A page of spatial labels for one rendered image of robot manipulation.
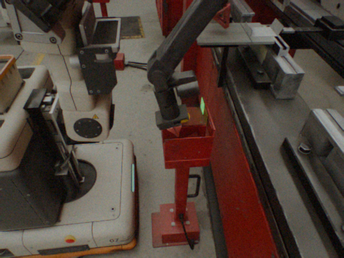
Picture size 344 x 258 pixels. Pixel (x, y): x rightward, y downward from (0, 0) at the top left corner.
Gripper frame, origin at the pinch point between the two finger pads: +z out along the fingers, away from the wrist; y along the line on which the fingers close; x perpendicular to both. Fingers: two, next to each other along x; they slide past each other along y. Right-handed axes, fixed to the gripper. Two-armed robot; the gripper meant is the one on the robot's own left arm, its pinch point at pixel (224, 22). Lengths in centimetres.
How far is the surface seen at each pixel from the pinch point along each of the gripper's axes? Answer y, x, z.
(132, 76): 142, 101, 62
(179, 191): -29, 44, 47
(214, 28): 4.5, 4.0, 1.6
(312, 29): 0.3, -26.6, 18.5
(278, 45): -11.2, -12.4, 11.3
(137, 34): 252, 103, 60
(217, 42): -8.4, 4.5, 1.4
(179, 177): -29, 40, 37
